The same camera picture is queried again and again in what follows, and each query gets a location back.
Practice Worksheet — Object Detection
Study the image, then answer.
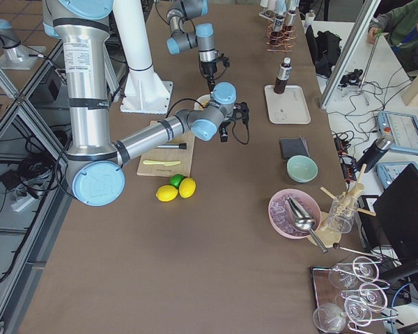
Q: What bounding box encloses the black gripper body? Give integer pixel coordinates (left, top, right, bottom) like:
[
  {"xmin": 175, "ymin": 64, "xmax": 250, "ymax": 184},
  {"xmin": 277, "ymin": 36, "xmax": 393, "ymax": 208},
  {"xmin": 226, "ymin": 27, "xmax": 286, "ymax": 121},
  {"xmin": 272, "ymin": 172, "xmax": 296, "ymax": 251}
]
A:
[
  {"xmin": 199, "ymin": 51, "xmax": 230, "ymax": 81},
  {"xmin": 219, "ymin": 102, "xmax": 249, "ymax": 132}
]

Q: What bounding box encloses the white round plate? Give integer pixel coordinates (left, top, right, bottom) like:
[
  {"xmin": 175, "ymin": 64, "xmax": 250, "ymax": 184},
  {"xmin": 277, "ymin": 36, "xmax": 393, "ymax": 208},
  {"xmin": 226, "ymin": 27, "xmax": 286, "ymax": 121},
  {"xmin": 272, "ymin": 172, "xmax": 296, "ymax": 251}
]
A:
[{"xmin": 194, "ymin": 94, "xmax": 211, "ymax": 110}]

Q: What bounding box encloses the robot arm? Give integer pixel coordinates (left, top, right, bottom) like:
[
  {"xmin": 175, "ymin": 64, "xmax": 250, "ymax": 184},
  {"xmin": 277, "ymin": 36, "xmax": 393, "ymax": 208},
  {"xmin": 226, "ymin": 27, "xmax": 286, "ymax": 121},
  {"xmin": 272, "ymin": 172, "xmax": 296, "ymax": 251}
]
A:
[
  {"xmin": 42, "ymin": 1, "xmax": 239, "ymax": 206},
  {"xmin": 167, "ymin": 0, "xmax": 230, "ymax": 92}
]

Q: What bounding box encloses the cream rabbit tray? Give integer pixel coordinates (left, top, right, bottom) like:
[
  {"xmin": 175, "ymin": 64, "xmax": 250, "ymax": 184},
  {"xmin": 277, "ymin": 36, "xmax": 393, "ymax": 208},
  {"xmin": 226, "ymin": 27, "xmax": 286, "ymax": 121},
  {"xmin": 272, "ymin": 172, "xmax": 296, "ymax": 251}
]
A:
[{"xmin": 264, "ymin": 85, "xmax": 311, "ymax": 125}]

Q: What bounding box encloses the dark drink bottle on tray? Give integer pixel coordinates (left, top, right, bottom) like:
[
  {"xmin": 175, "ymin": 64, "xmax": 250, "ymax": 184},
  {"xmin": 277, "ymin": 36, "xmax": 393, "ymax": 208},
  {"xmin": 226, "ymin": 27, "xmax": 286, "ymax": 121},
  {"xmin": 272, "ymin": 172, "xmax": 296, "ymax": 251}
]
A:
[{"xmin": 274, "ymin": 57, "xmax": 292, "ymax": 94}]

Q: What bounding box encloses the steel cylinder muddler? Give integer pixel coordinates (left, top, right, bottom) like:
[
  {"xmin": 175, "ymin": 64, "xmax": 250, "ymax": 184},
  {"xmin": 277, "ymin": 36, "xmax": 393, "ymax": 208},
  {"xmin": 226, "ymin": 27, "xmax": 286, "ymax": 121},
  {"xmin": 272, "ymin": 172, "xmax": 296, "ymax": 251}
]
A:
[{"xmin": 156, "ymin": 143, "xmax": 187, "ymax": 150}]

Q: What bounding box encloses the wooden cutting board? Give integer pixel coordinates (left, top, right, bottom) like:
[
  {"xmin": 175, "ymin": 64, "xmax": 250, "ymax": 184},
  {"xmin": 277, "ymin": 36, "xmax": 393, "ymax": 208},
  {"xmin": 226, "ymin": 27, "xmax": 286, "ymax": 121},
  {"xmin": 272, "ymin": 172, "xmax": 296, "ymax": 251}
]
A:
[{"xmin": 137, "ymin": 132, "xmax": 195, "ymax": 177}]

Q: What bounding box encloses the grey folded cloth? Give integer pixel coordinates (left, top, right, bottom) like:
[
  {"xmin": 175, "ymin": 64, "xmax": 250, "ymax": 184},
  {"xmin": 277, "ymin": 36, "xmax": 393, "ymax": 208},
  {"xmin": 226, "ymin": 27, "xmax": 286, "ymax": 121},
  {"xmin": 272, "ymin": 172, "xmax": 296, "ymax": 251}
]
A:
[{"xmin": 279, "ymin": 136, "xmax": 310, "ymax": 160}]

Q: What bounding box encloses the yellow lemon upper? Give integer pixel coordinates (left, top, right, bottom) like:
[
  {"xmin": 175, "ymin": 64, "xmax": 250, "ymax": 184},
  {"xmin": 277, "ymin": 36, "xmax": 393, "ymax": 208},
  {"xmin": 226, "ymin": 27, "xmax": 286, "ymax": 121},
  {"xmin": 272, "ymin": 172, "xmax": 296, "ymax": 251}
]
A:
[{"xmin": 178, "ymin": 177, "xmax": 196, "ymax": 198}]

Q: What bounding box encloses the yellow lemon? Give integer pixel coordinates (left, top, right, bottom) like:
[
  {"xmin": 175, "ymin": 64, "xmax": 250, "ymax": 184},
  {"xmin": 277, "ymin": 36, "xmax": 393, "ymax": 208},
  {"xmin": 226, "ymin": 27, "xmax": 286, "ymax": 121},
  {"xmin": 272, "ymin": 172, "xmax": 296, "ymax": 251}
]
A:
[
  {"xmin": 178, "ymin": 177, "xmax": 196, "ymax": 198},
  {"xmin": 155, "ymin": 184, "xmax": 178, "ymax": 202}
]

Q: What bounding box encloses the green lime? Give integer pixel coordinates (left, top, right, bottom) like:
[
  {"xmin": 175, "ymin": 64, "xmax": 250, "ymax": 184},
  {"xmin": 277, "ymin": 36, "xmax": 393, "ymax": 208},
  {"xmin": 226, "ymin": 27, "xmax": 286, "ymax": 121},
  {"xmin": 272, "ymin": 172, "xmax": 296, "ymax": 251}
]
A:
[{"xmin": 169, "ymin": 174, "xmax": 186, "ymax": 189}]

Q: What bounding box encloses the yellow plastic knife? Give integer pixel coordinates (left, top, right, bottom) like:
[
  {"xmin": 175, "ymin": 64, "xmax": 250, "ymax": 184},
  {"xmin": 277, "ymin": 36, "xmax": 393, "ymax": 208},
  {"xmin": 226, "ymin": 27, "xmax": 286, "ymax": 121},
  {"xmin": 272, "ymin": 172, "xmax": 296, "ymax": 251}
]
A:
[{"xmin": 142, "ymin": 159, "xmax": 181, "ymax": 166}]

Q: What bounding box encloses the green bowl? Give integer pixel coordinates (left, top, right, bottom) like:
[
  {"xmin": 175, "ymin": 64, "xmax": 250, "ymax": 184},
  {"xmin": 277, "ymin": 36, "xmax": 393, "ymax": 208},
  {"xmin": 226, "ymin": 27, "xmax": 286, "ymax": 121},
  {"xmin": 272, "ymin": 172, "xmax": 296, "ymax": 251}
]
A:
[{"xmin": 286, "ymin": 155, "xmax": 318, "ymax": 183}]

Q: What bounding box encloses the white label bottle in rack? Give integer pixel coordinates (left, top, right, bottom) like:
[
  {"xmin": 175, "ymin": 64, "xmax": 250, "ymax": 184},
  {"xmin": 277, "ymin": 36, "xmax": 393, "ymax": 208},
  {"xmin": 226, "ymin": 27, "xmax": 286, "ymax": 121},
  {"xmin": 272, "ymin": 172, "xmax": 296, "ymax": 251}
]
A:
[{"xmin": 272, "ymin": 15, "xmax": 284, "ymax": 33}]

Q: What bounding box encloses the yellow lemon lower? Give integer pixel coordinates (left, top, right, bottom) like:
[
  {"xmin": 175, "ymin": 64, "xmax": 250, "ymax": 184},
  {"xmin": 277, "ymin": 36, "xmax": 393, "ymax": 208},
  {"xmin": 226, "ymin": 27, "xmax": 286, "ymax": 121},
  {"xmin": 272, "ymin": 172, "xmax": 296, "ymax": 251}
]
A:
[{"xmin": 155, "ymin": 184, "xmax": 178, "ymax": 202}]

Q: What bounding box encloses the pink bowl of ice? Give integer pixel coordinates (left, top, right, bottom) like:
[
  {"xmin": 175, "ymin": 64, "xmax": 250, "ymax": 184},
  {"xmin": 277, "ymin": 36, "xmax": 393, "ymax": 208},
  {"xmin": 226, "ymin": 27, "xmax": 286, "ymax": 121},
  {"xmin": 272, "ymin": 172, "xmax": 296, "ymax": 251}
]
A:
[{"xmin": 268, "ymin": 189, "xmax": 321, "ymax": 239}]

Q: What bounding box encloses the metal ice scoop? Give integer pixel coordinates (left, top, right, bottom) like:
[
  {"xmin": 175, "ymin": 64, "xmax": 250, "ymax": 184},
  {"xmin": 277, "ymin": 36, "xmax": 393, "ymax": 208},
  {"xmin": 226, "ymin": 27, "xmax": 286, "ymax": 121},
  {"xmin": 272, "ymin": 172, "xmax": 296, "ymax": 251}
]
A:
[{"xmin": 286, "ymin": 198, "xmax": 328, "ymax": 253}]

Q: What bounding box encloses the glass pitcher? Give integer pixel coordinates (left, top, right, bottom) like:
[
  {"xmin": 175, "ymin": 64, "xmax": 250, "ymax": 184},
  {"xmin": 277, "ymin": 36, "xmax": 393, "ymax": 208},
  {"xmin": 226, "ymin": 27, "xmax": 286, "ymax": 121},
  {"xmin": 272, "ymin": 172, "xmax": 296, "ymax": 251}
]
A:
[{"xmin": 327, "ymin": 195, "xmax": 357, "ymax": 233}]

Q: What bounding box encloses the wooden cup stand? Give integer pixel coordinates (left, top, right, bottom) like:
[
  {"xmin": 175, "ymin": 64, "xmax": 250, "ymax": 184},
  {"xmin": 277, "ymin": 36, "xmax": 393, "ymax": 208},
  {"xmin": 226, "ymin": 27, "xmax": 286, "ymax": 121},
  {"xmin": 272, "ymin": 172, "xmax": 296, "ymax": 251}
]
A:
[{"xmin": 319, "ymin": 164, "xmax": 376, "ymax": 248}]

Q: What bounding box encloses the blue teach pendant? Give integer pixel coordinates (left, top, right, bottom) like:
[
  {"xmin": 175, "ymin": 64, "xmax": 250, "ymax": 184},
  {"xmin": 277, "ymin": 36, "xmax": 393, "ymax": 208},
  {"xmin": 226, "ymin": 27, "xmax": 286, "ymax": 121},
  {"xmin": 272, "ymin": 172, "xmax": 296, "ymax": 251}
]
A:
[{"xmin": 377, "ymin": 111, "xmax": 418, "ymax": 154}]

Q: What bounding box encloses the seated person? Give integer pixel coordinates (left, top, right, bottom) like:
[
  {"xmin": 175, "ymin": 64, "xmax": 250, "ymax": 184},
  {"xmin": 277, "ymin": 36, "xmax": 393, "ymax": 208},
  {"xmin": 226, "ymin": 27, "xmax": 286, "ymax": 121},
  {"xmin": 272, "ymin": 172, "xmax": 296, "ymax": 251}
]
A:
[{"xmin": 367, "ymin": 0, "xmax": 418, "ymax": 72}]

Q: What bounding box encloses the wine glass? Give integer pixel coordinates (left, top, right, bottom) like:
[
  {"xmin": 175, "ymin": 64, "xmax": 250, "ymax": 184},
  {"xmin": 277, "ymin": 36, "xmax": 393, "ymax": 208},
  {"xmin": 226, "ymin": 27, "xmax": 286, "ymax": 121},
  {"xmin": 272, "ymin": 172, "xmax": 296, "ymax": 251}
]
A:
[{"xmin": 328, "ymin": 264, "xmax": 358, "ymax": 289}]

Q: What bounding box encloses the black monitor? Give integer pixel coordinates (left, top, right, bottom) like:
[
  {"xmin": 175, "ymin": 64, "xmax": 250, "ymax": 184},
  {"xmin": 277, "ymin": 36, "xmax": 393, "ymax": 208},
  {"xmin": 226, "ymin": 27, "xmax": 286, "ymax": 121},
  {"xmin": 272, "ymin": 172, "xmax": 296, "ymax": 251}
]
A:
[{"xmin": 374, "ymin": 164, "xmax": 418, "ymax": 261}]

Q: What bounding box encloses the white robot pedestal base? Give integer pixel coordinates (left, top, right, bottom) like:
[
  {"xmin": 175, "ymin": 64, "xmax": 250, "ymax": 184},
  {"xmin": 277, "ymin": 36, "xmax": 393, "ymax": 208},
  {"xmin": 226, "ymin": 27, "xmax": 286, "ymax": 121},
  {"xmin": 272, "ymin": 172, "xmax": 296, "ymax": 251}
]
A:
[{"xmin": 113, "ymin": 0, "xmax": 173, "ymax": 115}]

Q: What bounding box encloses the copper wire bottle rack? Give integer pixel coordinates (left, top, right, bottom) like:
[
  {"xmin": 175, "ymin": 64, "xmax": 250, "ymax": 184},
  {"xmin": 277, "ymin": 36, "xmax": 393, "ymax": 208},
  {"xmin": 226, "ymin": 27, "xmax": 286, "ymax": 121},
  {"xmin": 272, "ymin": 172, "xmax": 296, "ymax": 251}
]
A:
[{"xmin": 259, "ymin": 10, "xmax": 297, "ymax": 54}]

